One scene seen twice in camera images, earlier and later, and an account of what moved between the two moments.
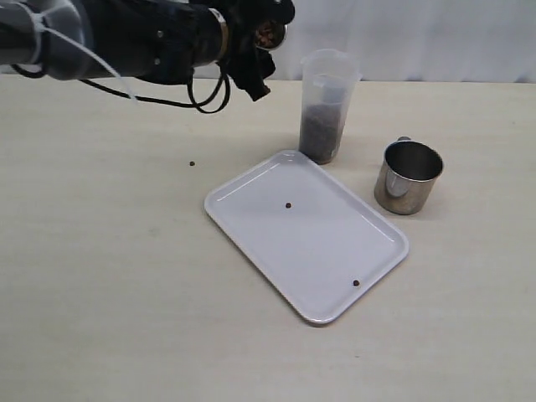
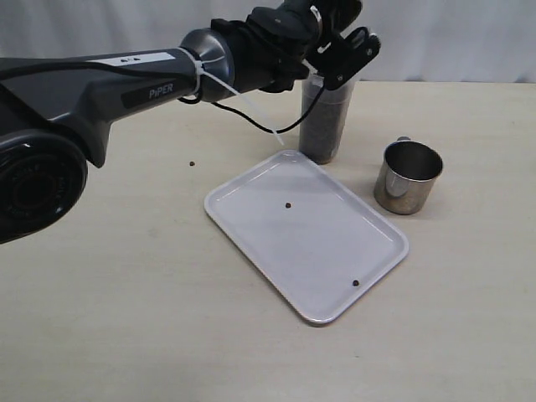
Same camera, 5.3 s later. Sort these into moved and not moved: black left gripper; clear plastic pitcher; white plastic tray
Moved: black left gripper
Not moved: white plastic tray; clear plastic pitcher
